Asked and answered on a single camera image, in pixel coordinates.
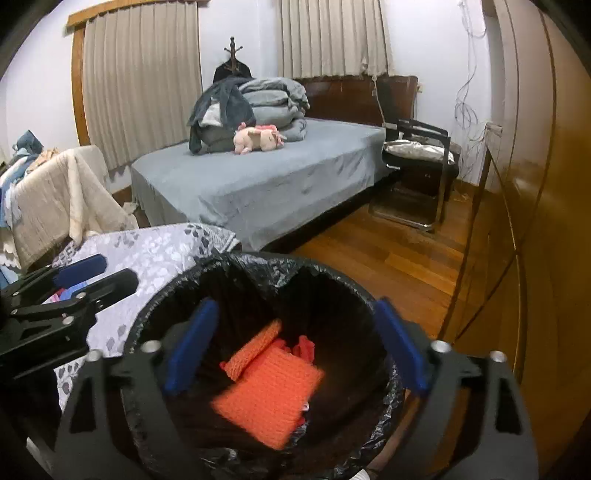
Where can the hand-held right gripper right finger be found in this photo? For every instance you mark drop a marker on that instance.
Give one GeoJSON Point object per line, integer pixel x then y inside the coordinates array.
{"type": "Point", "coordinates": [401, 350]}

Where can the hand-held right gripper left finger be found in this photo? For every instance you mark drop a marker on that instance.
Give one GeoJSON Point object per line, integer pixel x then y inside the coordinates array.
{"type": "Point", "coordinates": [189, 350]}

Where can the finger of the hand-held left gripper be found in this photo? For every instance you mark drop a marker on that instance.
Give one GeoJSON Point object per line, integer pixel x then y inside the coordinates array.
{"type": "Point", "coordinates": [78, 272]}
{"type": "Point", "coordinates": [115, 284]}

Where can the pink and blue packet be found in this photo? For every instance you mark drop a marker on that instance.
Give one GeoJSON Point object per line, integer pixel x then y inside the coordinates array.
{"type": "Point", "coordinates": [62, 295]}

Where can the orange knitted cloth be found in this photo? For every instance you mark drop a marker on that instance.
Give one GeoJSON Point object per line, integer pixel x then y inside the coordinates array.
{"type": "Point", "coordinates": [268, 397]}
{"type": "Point", "coordinates": [254, 350]}

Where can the red cloth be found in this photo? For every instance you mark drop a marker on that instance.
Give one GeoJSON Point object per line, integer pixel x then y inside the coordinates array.
{"type": "Point", "coordinates": [304, 348]}

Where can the trash bin with black bag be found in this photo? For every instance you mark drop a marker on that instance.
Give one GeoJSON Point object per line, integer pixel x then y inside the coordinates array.
{"type": "Point", "coordinates": [277, 286]}

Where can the grey floral quilt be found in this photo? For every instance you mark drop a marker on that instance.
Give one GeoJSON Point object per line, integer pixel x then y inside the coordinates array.
{"type": "Point", "coordinates": [152, 254]}

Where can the beige-covered furniture with clothes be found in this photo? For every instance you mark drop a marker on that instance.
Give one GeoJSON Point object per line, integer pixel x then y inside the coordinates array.
{"type": "Point", "coordinates": [46, 198]}

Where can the pile of folded cloths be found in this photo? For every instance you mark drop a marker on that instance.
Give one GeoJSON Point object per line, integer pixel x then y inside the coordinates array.
{"type": "Point", "coordinates": [23, 152]}

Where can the dark wooden nightstand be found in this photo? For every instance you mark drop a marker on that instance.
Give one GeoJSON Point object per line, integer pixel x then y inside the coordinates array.
{"type": "Point", "coordinates": [425, 177]}

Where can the bed with grey sheet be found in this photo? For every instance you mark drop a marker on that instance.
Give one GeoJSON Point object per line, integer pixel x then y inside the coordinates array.
{"type": "Point", "coordinates": [258, 180]}

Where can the wide beige curtain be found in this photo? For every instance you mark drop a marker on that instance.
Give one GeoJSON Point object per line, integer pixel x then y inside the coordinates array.
{"type": "Point", "coordinates": [138, 83]}

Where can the pink plush toy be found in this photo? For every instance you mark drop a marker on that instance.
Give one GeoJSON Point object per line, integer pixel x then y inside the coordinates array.
{"type": "Point", "coordinates": [251, 138]}

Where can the silver chair cushion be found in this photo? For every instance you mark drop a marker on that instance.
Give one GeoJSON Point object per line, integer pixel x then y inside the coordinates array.
{"type": "Point", "coordinates": [415, 150]}

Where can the dark grey fleece blanket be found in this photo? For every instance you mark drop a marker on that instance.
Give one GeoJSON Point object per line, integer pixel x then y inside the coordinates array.
{"type": "Point", "coordinates": [226, 99]}

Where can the wooden wardrobe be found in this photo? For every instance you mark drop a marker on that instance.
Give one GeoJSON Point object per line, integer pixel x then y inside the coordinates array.
{"type": "Point", "coordinates": [554, 184]}

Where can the black folding chair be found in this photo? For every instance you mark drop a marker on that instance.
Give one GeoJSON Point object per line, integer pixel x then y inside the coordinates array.
{"type": "Point", "coordinates": [418, 125]}

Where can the wooden side table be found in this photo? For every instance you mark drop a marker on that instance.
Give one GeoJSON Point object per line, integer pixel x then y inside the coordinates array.
{"type": "Point", "coordinates": [490, 129]}

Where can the folded grey duvets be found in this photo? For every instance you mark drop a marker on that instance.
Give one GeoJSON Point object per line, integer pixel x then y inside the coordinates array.
{"type": "Point", "coordinates": [272, 99]}

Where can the dark jacket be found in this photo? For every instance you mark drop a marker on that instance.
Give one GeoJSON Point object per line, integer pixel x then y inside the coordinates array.
{"type": "Point", "coordinates": [235, 69]}

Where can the dark wooden headboard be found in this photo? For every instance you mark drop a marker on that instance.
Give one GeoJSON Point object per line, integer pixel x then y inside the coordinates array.
{"type": "Point", "coordinates": [341, 99]}

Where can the wooden coat rack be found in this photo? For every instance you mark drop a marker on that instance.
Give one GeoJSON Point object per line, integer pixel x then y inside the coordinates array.
{"type": "Point", "coordinates": [232, 50]}

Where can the narrow beige curtain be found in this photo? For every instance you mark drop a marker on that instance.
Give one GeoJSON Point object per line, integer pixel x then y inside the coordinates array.
{"type": "Point", "coordinates": [332, 37]}

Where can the wooden window frame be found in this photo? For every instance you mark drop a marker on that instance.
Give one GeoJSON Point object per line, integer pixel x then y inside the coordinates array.
{"type": "Point", "coordinates": [106, 15]}

